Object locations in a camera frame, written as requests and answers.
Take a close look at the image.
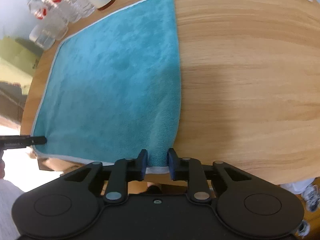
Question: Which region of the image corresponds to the small jar white lid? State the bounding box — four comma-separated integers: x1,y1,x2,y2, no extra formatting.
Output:
29,25,55,50

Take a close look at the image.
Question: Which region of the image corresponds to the teal microfiber towel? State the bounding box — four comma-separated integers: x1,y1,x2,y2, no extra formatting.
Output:
31,0,181,174

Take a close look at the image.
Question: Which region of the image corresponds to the yellow-green paper bag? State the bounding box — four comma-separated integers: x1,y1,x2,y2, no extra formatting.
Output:
1,37,40,95

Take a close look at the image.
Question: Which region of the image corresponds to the white sneaker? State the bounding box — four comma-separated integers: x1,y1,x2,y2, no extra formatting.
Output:
301,184,319,212

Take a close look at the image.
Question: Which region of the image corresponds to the clear water bottle red label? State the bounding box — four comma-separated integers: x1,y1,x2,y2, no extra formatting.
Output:
27,0,69,40

